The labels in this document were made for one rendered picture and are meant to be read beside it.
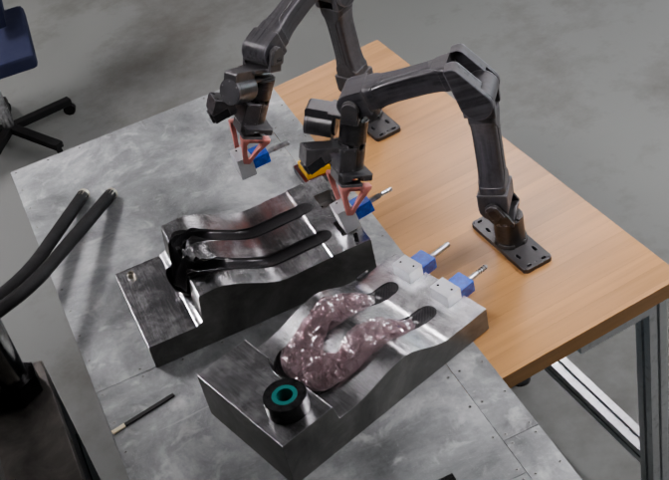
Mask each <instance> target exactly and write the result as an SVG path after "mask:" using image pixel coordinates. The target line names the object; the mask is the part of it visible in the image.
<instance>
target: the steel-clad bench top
mask: <svg viewBox="0 0 669 480"><path fill-rule="evenodd" d="M207 98H208V95H206V96H203V97H201V98H198V99H196V100H193V101H191V102H188V103H186V104H183V105H180V106H178V107H175V108H173V109H170V110H168V111H165V112H163V113H160V114H158V115H155V116H153V117H150V118H148V119H145V120H141V121H139V122H136V123H134V124H131V125H128V126H126V127H123V128H121V129H118V130H116V131H113V132H111V133H108V134H106V135H103V136H101V137H98V138H96V139H93V140H91V141H88V142H86V143H83V144H81V145H78V146H75V147H73V148H70V149H68V150H65V151H63V152H60V153H58V154H55V155H53V156H50V157H48V158H45V159H43V160H40V161H38V162H35V163H33V164H30V165H28V166H25V167H22V168H20V169H17V170H15V171H12V172H11V175H12V177H13V180H14V182H15V185H16V187H17V190H18V193H19V195H20V198H21V200H22V203H23V205H24V208H25V211H26V213H27V216H28V218H29V221H30V223H31V226H32V229H33V231H34V234H35V236H36V239H37V242H38V244H39V246H40V245H41V243H42V242H43V240H44V239H45V237H46V236H47V235H48V233H49V232H50V230H51V229H52V228H53V226H54V225H55V223H56V222H57V221H58V219H59V218H60V216H61V215H62V214H63V212H64V211H65V209H66V208H67V207H68V205H69V204H70V202H71V201H72V200H73V198H74V197H75V195H76V194H77V193H78V191H79V190H80V189H81V188H85V189H87V190H88V191H89V192H90V197H89V199H88V200H87V202H86V203H85V205H84V206H83V208H82V209H81V210H80V212H79V213H78V215H77V216H76V218H75V219H74V221H73V222H72V223H71V225H70V226H69V228H68V229H67V231H66V232H65V234H64V235H63V236H62V238H61V239H60V241H59V242H58V244H57V245H56V247H57V246H58V245H59V244H60V243H61V241H62V240H63V239H64V238H65V237H66V236H67V235H68V233H69V232H70V231H71V230H72V229H73V228H74V227H75V225H76V224H77V223H78V222H79V221H80V220H81V219H82V217H83V216H84V215H85V214H86V213H87V212H88V211H89V209H90V208H91V207H92V206H93V205H94V204H95V203H96V201H97V200H98V199H99V198H100V197H101V196H102V195H103V193H104V192H105V191H106V190H107V189H108V188H110V187H112V188H114V189H115V190H116V191H117V197H116V199H115V200H114V201H113V202H112V204H111V205H110V206H109V207H108V208H107V210H106V211H105V212H104V213H103V214H102V215H101V217H100V218H99V219H98V220H97V221H96V223H95V224H94V225H93V226H92V227H91V228H90V230H89V231H88V232H87V233H86V234H85V236H84V237H83V238H82V239H81V240H80V241H79V243H78V244H77V245H76V246H75V247H74V248H73V250H72V251H71V252H70V253H69V254H68V256H67V257H66V258H65V259H64V260H63V261H62V263H61V264H60V265H59V266H58V267H57V269H56V270H55V271H54V272H53V273H52V274H51V278H52V280H53V283H54V285H55V288H56V290H57V293H58V296H59V298H60V301H61V303H62V306H63V309H64V311H65V314H66V316H67V319H68V321H69V324H70V327H71V329H72V332H73V334H74V337H75V339H76V342H77V345H78V347H79V350H80V352H81V355H82V358H83V360H84V363H85V365H86V368H87V370H88V373H89V376H90V378H91V381H92V383H93V386H94V388H95V391H96V394H97V396H98V399H99V401H100V404H101V406H102V409H103V412H104V414H105V417H106V419H107V422H108V425H109V427H110V430H111V431H112V430H114V429H115V428H117V427H119V426H120V425H122V424H123V423H125V422H127V421H128V420H130V419H132V418H133V417H135V416H136V415H138V414H140V413H141V412H143V411H144V410H146V409H148V408H149V407H151V406H152V405H154V404H156V403H157V402H159V401H161V400H162V399H164V398H165V397H167V396H169V395H170V394H172V393H173V394H174V395H175V396H174V397H173V398H171V399H169V400H168V401H166V402H165V403H164V404H162V405H161V406H159V407H158V408H156V409H154V410H153V411H151V412H150V413H148V414H146V415H145V416H143V417H142V418H140V419H138V420H137V421H135V422H134V423H132V424H130V425H129V426H127V427H126V428H124V429H122V430H121V431H119V432H118V433H116V434H112V436H113V439H114V442H115V444H116V447H117V449H118V452H119V454H120V457H121V460H122V462H123V465H124V467H125V470H126V473H127V475H128V478H129V480H288V479H287V478H286V477H285V476H283V475H282V474H281V473H280V472H279V471H278V470H276V469H275V468H274V467H273V466H272V465H271V464H270V463H268V462H267V461H266V460H265V459H264V458H263V457H261V456H260V455H259V454H258V453H257V452H256V451H255V450H253V449H252V448H251V447H250V446H249V445H248V444H246V443H245V442H244V441H243V440H242V439H241V438H239V437H238V436H237V435H236V434H235V433H234V432H233V431H231V430H230V429H229V428H228V427H227V426H226V425H224V424H223V423H222V422H221V421H220V420H219V419H218V418H216V417H215V416H214V415H213V414H212V413H211V411H210V408H209V406H208V403H207V400H206V398H205V395H204V393H203V390H202V387H201V385H200V382H199V379H198V377H197V375H198V374H199V373H201V372H202V371H203V370H205V369H206V368H208V367H209V366H210V365H212V364H213V363H214V362H216V361H217V360H219V359H220V358H222V357H223V356H224V355H226V354H227V353H228V352H230V351H231V350H233V349H234V348H235V347H237V346H238V345H239V344H241V343H242V342H243V341H247V342H248V343H249V344H251V345H252V346H253V347H254V348H257V347H259V346H260V345H262V344H263V343H264V342H266V341H267V340H268V339H269V338H270V337H272V336H273V335H274V334H275V333H276V332H277V331H278V330H279V329H280V328H281V327H282V326H283V325H284V324H285V322H286V321H287V320H288V319H289V318H290V317H291V316H292V315H293V314H294V313H295V312H296V311H297V310H298V309H299V307H300V306H301V305H299V306H296V307H294V308H292V309H290V310H288V311H286V312H284V313H281V314H279V315H277V316H275V317H272V318H270V319H268V320H266V321H263V322H261V323H259V324H256V325H254V326H252V327H250V328H247V329H245V330H243V331H241V332H238V333H236V334H234V335H231V336H229V337H227V338H225V339H222V340H220V341H218V342H216V343H213V344H211V345H209V346H206V347H204V348H202V349H200V350H197V351H195V352H193V353H191V354H188V355H186V356H184V357H181V358H179V359H177V360H173V361H171V362H169V363H167V364H164V365H162V366H160V367H156V365H155V363H154V361H153V359H152V357H151V354H150V352H149V350H148V348H147V346H146V343H145V341H144V339H143V337H142V335H141V332H140V330H139V328H138V326H137V324H136V322H135V319H134V317H133V315H132V313H131V311H130V308H129V306H128V304H127V302H126V300H125V297H124V295H123V293H122V291H121V288H120V286H119V283H118V281H117V278H116V276H115V274H116V273H119V272H121V271H124V270H126V269H128V268H131V267H133V266H135V265H138V264H140V263H143V262H145V261H147V260H150V259H152V258H154V257H157V256H159V255H160V254H161V253H162V252H164V251H165V246H164V241H163V237H162V232H161V226H162V225H164V224H166V223H168V222H170V221H172V220H174V219H176V218H178V217H182V216H186V215H194V214H217V215H221V214H234V213H239V212H242V211H245V210H247V209H249V208H252V207H254V206H256V205H258V204H260V203H262V202H264V201H266V200H269V199H271V198H273V197H275V196H277V195H279V194H282V193H284V192H286V191H287V190H288V189H291V188H293V187H295V186H298V185H300V184H303V183H302V182H301V181H300V179H299V178H298V177H297V175H296V174H295V171H294V165H297V164H298V161H299V160H300V159H299V149H300V142H304V141H314V139H313V138H312V137H311V135H310V134H307V133H304V131H303V125H302V124H301V123H300V122H299V120H298V119H297V118H296V116H295V115H294V114H293V113H292V111H291V110H290V109H289V108H288V106H287V105H286V104H285V102H284V101H283V100H282V99H281V97H280V96H279V95H278V94H277V92H276V91H275V90H274V89H273V91H272V95H271V99H270V103H269V107H268V111H267V115H266V120H267V122H268V123H269V124H270V126H271V127H272V128H273V133H272V135H268V137H269V138H270V139H271V141H270V143H269V144H268V145H267V146H266V149H268V148H270V147H272V146H274V145H277V144H279V143H281V142H283V141H286V140H288V141H289V143H290V145H288V146H285V147H283V148H281V149H279V150H276V151H274V152H272V153H270V157H271V162H269V163H266V164H264V165H262V166H260V167H258V168H256V170H257V174H256V175H254V176H252V177H249V178H247V179H245V180H243V179H242V178H241V176H240V175H239V173H238V172H237V171H236V169H235V166H234V163H233V160H232V157H231V154H230V150H232V149H234V148H235V146H234V142H233V137H232V134H231V130H230V126H229V123H228V119H233V118H234V115H232V116H231V117H229V118H227V119H225V120H223V121H221V122H219V123H213V122H212V120H211V119H210V118H209V115H208V113H207V108H206V102H207ZM359 222H360V224H361V226H360V227H359V228H362V229H363V230H364V231H365V233H366V234H367V235H368V237H369V238H370V240H371V244H372V249H373V253H374V258H375V262H376V267H377V266H378V265H380V264H381V263H382V262H384V261H385V260H386V259H388V258H389V257H390V256H392V255H393V254H394V253H395V254H397V255H399V256H400V257H402V256H403V255H404V254H403V252H402V251H401V250H400V249H399V247H398V246H397V245H396V243H395V242H394V241H393V240H392V238H391V237H390V236H389V235H388V233H387V232H386V231H385V230H384V228H383V227H382V226H381V224H380V223H379V222H378V221H377V219H376V218H375V217H374V216H373V214H372V213H369V214H368V215H366V216H364V217H362V218H361V219H359ZM56 247H55V248H56ZM55 248H54V249H55ZM54 249H53V251H54ZM53 251H52V252H53ZM52 252H51V253H52ZM302 305H303V304H302ZM446 364H447V365H446ZM449 368H450V369H449ZM452 372H453V373H452ZM455 376H456V377H455ZM466 391H467V392H466ZM469 395H470V396H469ZM526 472H527V473H526ZM451 473H453V475H454V476H455V478H456V479H457V480H581V478H580V477H579V476H578V474H577V473H576V472H575V471H574V469H573V468H572V467H571V466H570V464H569V463H568V462H567V460H566V459H565V458H564V457H563V455H562V454H561V453H560V452H559V450H558V449H557V448H556V446H555V445H554V444H553V442H552V441H551V440H550V439H549V437H548V436H547V435H546V434H545V432H544V431H543V430H542V429H541V427H540V426H539V425H538V423H537V422H536V421H535V420H534V418H533V417H532V416H531V415H530V413H529V412H528V411H527V410H526V408H525V407H524V406H523V404H522V403H521V402H520V401H519V399H518V398H517V397H516V396H515V394H514V393H513V392H512V391H511V389H510V388H509V387H508V385H507V384H506V383H505V382H504V380H503V379H502V378H501V377H500V375H499V374H498V373H497V371H496V370H495V369H494V368H493V366H492V365H491V364H490V363H489V361H488V360H487V359H486V358H485V356H484V355H483V354H482V352H481V351H480V350H479V349H478V347H477V346H476V345H475V344H474V342H472V343H471V344H470V345H469V346H467V347H466V348H465V349H463V350H462V351H460V352H459V353H458V354H457V355H455V356H454V357H453V358H452V359H450V360H449V361H448V362H446V363H445V364H444V365H443V366H442V367H440V368H439V369H438V370H437V371H435V372H434V373H433V374H432V375H430V376H429V377H428V378H427V379H425V380H424V381H423V382H422V383H421V384H419V385H418V386H417V387H416V388H414V389H413V390H412V391H411V392H409V393H408V394H407V395H406V396H405V397H403V398H402V399H401V400H400V401H398V402H397V403H396V404H395V405H393V406H392V407H391V408H390V409H388V410H387V411H386V412H385V413H384V414H382V415H381V416H380V417H379V418H377V419H376V420H375V421H374V422H372V423H371V424H370V425H369V426H368V427H366V428H365V430H364V431H362V432H361V433H360V434H359V435H357V436H356V437H355V438H354V439H353V440H351V441H350V442H349V443H348V444H346V445H345V446H344V447H343V448H341V449H340V450H339V451H338V452H336V453H335V454H334V455H333V456H332V457H330V458H329V459H328V460H327V461H325V462H324V463H323V464H322V465H320V466H319V467H318V468H317V469H316V470H314V471H313V472H312V473H311V474H309V475H308V476H307V477H306V478H304V479H303V480H438V479H440V478H443V477H445V476H447V475H449V474H451Z"/></svg>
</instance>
